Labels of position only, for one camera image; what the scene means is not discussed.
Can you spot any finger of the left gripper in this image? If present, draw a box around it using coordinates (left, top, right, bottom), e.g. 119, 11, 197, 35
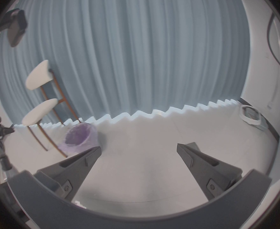
2, 125, 16, 136

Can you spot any white padded wooden chair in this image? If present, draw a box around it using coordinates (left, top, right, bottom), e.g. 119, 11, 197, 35
22, 60, 82, 158

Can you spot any purple plastic bag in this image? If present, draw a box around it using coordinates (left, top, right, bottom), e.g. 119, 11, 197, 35
58, 123, 98, 156

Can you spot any black cable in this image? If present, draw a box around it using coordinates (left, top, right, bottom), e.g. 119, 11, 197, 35
267, 12, 280, 77

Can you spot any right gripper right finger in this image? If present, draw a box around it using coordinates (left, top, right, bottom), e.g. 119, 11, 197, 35
176, 142, 243, 201

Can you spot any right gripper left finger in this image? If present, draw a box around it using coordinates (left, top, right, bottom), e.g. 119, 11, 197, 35
35, 146, 102, 203

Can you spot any pale blue curtain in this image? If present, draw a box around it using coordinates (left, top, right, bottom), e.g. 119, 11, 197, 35
0, 0, 251, 128

